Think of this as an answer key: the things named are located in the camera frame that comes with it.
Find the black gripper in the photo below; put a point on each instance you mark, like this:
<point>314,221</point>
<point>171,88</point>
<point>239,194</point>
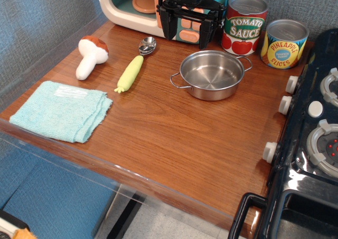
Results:
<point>210,13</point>

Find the light blue towel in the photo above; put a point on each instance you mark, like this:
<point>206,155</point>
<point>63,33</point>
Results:
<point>63,112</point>

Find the tomato sauce can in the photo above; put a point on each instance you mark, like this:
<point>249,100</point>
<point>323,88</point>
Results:
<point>243,24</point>

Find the toy microwave oven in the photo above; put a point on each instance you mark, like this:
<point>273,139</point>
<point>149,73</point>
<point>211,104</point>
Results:
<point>141,15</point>

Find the small steel pot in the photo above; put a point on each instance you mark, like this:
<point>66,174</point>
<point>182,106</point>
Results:
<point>211,75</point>

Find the pineapple slices can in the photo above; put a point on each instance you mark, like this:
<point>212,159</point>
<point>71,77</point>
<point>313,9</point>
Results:
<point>284,43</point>

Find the white plush mushroom toy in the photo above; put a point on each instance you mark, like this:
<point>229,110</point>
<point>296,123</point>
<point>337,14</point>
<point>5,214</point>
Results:
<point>94,51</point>

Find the black toy stove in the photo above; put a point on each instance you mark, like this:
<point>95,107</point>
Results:
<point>302,184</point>

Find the orange object bottom left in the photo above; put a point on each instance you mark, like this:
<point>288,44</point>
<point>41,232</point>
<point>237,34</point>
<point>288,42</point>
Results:
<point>12,227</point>

